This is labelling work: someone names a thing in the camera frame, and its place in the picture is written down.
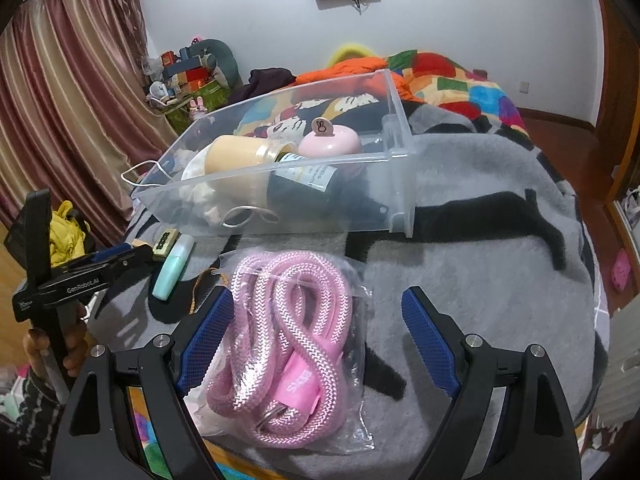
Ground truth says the wooden wardrobe shelf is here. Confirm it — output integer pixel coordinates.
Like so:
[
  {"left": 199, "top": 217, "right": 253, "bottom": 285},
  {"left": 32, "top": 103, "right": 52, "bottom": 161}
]
[{"left": 595, "top": 0, "right": 640, "bottom": 241}]

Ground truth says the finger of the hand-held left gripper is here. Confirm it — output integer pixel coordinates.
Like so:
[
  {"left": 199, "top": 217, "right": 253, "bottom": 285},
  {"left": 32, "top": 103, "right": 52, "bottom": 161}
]
[{"left": 82, "top": 241, "right": 154, "bottom": 281}]

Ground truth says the pink rope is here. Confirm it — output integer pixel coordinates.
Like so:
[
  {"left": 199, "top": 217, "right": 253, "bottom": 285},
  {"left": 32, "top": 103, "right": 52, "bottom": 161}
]
[{"left": 192, "top": 247, "right": 376, "bottom": 453}]

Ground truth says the clear plastic storage bin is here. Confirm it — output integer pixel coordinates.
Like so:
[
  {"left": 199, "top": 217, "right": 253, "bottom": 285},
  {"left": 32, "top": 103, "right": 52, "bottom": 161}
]
[{"left": 121, "top": 69, "right": 418, "bottom": 238}]

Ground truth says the mahjong tile with black dots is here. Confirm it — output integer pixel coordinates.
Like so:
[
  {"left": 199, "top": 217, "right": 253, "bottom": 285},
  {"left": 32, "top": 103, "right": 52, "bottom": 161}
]
[{"left": 151, "top": 228, "right": 181, "bottom": 261}]

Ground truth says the dark green glass jar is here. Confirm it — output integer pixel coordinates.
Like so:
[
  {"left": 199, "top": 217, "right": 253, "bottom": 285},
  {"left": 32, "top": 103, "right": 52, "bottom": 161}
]
[{"left": 265, "top": 151, "right": 388, "bottom": 223}]

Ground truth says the orange cord with yellow beads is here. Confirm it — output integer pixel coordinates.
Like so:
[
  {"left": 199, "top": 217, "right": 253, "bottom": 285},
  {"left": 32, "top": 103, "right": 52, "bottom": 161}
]
[{"left": 187, "top": 267, "right": 231, "bottom": 316}]

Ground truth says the pile of colourful boxes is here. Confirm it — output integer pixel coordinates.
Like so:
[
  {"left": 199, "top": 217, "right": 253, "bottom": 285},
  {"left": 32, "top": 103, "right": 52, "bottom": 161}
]
[{"left": 160, "top": 50, "right": 216, "bottom": 96}]

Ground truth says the beige lidded plastic tub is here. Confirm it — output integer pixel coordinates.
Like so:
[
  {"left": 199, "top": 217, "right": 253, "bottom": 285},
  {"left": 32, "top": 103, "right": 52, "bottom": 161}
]
[{"left": 202, "top": 134, "right": 297, "bottom": 176}]

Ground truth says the person's left forearm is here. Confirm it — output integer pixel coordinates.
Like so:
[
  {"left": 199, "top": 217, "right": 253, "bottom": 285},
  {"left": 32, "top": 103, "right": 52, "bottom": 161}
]
[{"left": 0, "top": 360, "right": 68, "bottom": 480}]

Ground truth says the mint green case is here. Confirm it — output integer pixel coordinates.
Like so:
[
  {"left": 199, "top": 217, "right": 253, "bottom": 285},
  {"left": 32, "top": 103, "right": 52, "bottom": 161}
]
[{"left": 152, "top": 234, "right": 195, "bottom": 301}]

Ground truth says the pink apple-shaped box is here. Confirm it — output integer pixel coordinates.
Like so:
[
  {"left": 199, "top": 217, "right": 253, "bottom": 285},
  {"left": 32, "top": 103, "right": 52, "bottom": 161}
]
[{"left": 297, "top": 116, "right": 363, "bottom": 158}]

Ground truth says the dark purple cloth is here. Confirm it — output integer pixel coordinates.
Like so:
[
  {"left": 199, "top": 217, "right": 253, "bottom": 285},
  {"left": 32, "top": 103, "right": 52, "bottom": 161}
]
[{"left": 240, "top": 66, "right": 298, "bottom": 98}]

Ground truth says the white suitcase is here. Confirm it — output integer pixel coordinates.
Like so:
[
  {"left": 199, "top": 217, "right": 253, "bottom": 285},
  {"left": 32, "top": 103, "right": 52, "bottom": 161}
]
[{"left": 599, "top": 297, "right": 640, "bottom": 441}]

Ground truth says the grey-green neck pillow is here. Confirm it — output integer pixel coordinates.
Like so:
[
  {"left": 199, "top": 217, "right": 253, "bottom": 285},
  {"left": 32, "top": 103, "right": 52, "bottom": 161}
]
[{"left": 190, "top": 37, "right": 241, "bottom": 88}]

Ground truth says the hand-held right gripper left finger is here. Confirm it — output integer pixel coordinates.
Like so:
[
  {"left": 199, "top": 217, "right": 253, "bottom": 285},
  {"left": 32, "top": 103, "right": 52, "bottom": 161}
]
[{"left": 50, "top": 287, "right": 236, "bottom": 480}]

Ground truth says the pink clog shoe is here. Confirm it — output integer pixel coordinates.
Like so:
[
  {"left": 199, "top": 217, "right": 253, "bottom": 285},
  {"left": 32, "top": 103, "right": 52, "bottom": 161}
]
[{"left": 611, "top": 249, "right": 632, "bottom": 291}]

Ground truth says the colourful patchwork quilt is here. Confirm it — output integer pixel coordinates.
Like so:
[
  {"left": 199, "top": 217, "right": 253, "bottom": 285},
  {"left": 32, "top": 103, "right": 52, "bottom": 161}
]
[{"left": 240, "top": 50, "right": 526, "bottom": 136}]

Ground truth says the orange cushion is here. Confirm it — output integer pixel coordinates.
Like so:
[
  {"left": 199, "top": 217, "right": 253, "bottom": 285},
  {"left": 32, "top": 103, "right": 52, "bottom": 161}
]
[{"left": 295, "top": 55, "right": 401, "bottom": 86}]

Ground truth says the pink curtain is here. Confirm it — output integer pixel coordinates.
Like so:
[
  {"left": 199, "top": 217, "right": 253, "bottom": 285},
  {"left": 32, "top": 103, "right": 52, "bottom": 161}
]
[{"left": 0, "top": 0, "right": 201, "bottom": 241}]

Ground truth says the white drawstring pouch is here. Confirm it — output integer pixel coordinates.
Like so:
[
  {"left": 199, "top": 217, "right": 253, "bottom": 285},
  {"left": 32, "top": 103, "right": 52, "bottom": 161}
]
[{"left": 121, "top": 150, "right": 281, "bottom": 228}]

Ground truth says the yellow ring pillow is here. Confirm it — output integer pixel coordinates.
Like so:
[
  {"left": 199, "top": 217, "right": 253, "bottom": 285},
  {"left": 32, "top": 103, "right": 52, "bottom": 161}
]
[{"left": 330, "top": 42, "right": 376, "bottom": 68}]

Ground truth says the person's left hand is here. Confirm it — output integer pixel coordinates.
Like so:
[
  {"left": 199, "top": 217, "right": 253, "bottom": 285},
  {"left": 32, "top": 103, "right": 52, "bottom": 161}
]
[{"left": 22, "top": 307, "right": 91, "bottom": 386}]

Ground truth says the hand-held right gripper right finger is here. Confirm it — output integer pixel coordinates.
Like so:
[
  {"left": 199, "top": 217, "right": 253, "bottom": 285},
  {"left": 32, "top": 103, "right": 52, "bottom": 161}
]
[{"left": 401, "top": 286, "right": 583, "bottom": 480}]

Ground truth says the grey and black blanket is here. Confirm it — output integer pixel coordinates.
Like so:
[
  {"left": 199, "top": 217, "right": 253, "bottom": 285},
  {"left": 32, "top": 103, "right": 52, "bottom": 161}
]
[{"left": 87, "top": 102, "right": 608, "bottom": 456}]

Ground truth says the yellow cloth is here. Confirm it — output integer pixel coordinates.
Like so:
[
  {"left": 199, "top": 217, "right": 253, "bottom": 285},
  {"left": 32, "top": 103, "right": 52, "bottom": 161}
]
[{"left": 50, "top": 200, "right": 93, "bottom": 268}]

